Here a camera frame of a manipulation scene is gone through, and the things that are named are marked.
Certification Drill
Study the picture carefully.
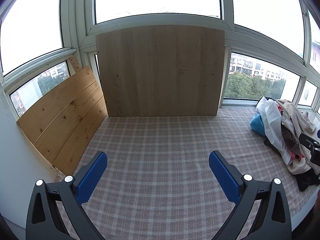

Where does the black garment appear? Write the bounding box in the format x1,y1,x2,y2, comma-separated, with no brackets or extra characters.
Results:
296,169,320,192

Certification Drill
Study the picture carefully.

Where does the cream knit sweater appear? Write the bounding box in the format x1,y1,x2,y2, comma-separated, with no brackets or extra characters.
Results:
276,99,318,175

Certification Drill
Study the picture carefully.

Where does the light oak board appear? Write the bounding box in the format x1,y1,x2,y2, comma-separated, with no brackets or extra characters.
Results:
96,25,225,117

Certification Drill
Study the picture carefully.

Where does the pine plank board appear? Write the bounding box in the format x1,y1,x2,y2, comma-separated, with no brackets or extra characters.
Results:
17,66,108,182

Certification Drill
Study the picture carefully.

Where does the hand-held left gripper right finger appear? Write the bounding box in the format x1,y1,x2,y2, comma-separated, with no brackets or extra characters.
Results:
209,151,292,240

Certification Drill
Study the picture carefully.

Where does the thin wooden slat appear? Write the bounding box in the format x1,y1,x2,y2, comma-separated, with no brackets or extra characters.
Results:
69,54,83,77

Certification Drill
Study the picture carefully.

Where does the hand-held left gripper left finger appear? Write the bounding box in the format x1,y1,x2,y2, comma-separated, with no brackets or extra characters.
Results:
26,151,108,240

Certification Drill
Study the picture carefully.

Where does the brown garment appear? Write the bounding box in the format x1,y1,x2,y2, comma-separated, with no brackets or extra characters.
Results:
281,124,300,153

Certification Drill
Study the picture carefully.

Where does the pink plaid blanket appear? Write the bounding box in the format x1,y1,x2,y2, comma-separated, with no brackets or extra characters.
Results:
54,106,320,240

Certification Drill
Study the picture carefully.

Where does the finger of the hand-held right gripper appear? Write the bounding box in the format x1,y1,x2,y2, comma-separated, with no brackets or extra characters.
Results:
299,130,320,167

